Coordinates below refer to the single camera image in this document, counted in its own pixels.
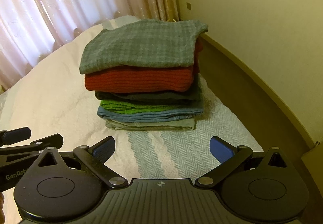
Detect green plaid shorts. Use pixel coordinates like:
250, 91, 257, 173
79, 19, 208, 74

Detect blue folded garment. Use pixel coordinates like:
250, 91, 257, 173
97, 100, 204, 122

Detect green folded garment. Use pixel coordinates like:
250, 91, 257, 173
100, 99, 180, 115

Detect dark folded garment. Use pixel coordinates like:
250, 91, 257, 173
95, 78, 200, 102

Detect red knit sweater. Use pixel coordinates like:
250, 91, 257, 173
84, 38, 202, 93

